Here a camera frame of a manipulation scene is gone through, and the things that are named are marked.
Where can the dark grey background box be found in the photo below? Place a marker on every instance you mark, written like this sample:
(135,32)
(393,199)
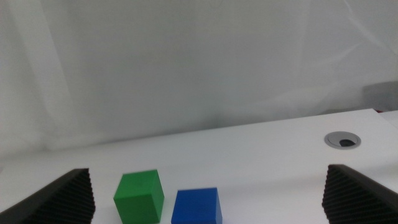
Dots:
(382,96)

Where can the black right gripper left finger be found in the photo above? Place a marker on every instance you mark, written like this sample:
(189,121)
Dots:
(59,202)

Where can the green cube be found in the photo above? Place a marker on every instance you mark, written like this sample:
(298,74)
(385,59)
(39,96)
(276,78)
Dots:
(138,196)

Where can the blue cube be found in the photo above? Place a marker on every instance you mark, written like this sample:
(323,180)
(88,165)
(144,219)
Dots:
(196,207)

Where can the white fabric backdrop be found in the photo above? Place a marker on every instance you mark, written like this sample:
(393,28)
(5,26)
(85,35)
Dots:
(186,62)

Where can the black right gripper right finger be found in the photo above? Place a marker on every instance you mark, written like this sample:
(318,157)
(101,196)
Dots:
(357,199)

